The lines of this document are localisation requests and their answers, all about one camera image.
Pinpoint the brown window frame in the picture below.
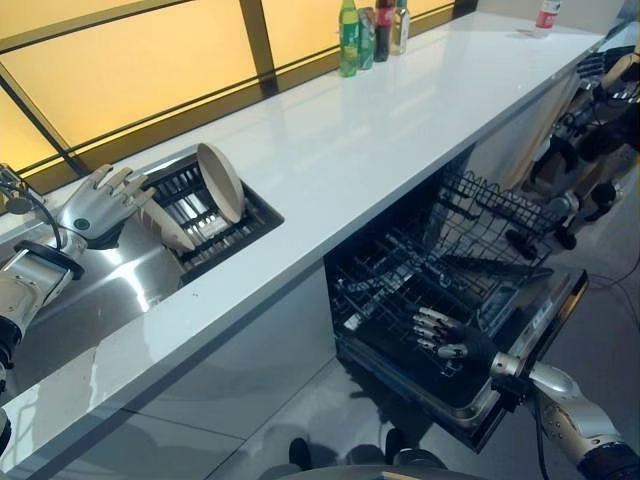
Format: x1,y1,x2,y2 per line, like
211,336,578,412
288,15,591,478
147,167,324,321
0,0,481,194

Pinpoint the dishwasher lower wire rack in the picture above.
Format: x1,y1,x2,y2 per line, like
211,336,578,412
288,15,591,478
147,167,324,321
327,227,506,381

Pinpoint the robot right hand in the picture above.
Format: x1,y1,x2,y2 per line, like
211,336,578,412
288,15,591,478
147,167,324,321
411,306,500,374

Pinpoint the chrome faucet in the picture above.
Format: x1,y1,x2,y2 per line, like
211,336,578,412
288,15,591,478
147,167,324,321
0,162,47,217

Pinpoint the beige plate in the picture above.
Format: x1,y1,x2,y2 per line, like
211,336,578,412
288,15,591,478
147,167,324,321
136,196,197,253
195,142,247,224

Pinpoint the green drink can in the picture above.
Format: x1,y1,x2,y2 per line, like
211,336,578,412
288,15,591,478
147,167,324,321
355,6,377,72

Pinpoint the robot own body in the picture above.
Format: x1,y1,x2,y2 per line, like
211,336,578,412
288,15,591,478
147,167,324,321
254,427,474,480

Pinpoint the pale yellow drink bottle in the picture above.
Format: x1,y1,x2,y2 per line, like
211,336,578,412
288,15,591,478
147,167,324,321
389,0,412,57

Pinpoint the dark cola bottle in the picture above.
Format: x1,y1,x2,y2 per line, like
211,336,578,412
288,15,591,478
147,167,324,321
372,0,394,64

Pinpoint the green soda bottle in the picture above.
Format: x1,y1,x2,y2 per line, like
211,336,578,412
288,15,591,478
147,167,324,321
338,0,361,78

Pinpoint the dishwasher wire rack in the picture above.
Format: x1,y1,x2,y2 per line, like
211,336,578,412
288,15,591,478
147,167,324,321
434,167,557,274
327,227,506,381

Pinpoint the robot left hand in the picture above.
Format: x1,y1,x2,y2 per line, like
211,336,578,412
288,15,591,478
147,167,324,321
57,163,158,250

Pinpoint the red label water bottle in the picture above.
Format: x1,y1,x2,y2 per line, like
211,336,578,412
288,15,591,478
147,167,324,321
535,0,561,31

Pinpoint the black dish rack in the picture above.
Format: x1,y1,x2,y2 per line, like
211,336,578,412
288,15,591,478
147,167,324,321
143,153,287,289

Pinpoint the stainless steel sink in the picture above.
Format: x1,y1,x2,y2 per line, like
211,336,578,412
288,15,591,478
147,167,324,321
0,149,287,396

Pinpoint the black floor cable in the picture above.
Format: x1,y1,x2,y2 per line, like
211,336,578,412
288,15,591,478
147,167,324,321
583,263,640,292

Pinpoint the dishwasher upper wire rack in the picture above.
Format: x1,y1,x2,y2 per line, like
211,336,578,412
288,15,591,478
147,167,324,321
434,167,557,274

